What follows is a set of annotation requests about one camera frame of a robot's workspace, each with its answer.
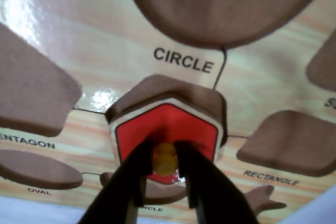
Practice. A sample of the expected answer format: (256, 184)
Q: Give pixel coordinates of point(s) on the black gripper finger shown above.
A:
(128, 179)
(218, 197)

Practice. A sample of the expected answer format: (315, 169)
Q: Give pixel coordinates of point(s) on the red hexagon piece yellow pin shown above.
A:
(168, 119)

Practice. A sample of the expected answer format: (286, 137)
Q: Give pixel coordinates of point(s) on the wooden shape puzzle board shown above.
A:
(105, 51)

